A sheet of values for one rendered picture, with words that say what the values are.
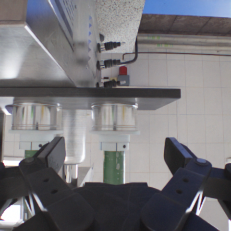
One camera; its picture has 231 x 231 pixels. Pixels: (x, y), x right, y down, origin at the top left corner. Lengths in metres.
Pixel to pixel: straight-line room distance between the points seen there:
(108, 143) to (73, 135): 0.16
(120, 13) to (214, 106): 1.69
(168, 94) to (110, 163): 0.11
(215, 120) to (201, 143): 0.30
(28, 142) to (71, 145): 0.14
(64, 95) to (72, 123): 0.18
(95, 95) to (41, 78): 0.06
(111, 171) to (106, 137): 0.05
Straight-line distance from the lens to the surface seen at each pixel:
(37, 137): 0.24
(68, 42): 0.17
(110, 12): 0.52
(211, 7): 0.82
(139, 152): 1.75
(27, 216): 0.27
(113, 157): 0.22
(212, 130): 2.02
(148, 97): 0.19
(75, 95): 0.19
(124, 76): 1.73
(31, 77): 0.17
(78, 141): 0.37
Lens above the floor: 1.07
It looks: 5 degrees down
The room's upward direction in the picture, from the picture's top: 180 degrees counter-clockwise
